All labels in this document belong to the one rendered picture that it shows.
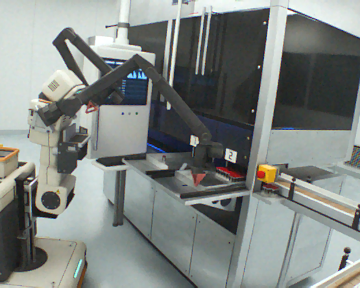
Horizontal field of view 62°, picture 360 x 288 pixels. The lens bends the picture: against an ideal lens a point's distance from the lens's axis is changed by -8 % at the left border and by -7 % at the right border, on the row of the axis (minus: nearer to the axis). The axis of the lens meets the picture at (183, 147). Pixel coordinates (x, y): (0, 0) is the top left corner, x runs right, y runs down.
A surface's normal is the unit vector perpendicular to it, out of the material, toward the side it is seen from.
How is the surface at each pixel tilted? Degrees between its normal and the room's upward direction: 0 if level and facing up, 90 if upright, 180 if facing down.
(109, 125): 90
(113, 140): 90
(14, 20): 90
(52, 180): 90
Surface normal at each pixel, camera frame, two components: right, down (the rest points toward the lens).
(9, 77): 0.55, 0.24
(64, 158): 0.09, 0.23
